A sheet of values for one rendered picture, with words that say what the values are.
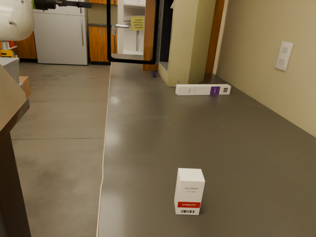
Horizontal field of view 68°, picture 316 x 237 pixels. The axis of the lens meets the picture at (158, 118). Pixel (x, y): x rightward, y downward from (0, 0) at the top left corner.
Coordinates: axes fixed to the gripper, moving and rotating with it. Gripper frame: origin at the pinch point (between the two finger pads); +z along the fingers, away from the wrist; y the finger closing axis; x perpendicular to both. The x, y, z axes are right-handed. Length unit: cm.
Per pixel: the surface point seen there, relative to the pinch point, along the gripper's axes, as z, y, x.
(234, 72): 87, -26, 30
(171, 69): 46, -38, 27
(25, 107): -16, -64, 39
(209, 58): 81, -1, 25
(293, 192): 56, -119, 37
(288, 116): 87, -77, 36
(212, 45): 81, -2, 17
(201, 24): 59, -34, 5
